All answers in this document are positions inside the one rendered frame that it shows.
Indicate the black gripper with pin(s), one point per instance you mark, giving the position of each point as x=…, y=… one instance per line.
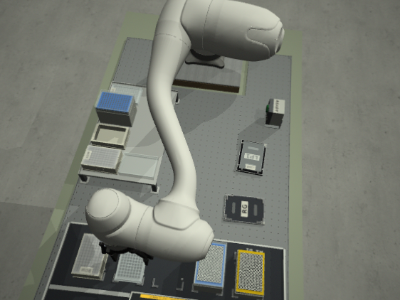
x=114, y=254

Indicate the yellow tip rack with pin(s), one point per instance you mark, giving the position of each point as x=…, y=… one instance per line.
x=249, y=275

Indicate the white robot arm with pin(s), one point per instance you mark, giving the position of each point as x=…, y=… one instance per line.
x=200, y=32

